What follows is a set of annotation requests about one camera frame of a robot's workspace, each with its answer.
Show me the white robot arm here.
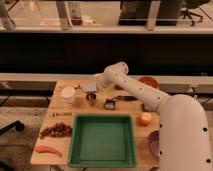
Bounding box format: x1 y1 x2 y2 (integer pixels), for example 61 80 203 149
96 62 213 171

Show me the grey folded towel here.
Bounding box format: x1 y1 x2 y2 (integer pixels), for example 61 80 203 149
82 83 97 93

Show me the orange bowl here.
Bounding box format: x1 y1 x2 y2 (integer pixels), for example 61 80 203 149
138 77 159 88

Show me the purple bowl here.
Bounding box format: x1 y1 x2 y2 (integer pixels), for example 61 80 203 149
147 130 159 159

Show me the metal cup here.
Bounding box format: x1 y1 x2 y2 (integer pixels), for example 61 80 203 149
86 93 96 106

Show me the white cup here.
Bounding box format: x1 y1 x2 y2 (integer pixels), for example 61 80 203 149
61 86 75 104

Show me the wooden table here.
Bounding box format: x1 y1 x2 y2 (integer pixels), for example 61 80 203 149
31 80 159 169

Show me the blue sponge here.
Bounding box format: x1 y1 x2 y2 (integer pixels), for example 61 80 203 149
143 104 154 112

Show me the orange fruit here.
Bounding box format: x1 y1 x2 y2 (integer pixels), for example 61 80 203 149
139 112 152 126

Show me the green plastic tray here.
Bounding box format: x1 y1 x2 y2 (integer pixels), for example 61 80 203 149
67 115 137 168

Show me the metal fork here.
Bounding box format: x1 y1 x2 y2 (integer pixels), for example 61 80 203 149
50 113 76 117

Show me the bunch of red grapes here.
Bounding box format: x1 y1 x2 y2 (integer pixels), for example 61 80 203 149
40 122 72 139

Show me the orange carrot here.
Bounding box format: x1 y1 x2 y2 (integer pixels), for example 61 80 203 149
34 146 62 158

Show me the black office chair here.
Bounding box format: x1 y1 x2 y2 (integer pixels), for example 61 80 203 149
179 0 211 26

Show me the black handled tool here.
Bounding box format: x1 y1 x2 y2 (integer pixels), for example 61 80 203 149
112 95 137 101

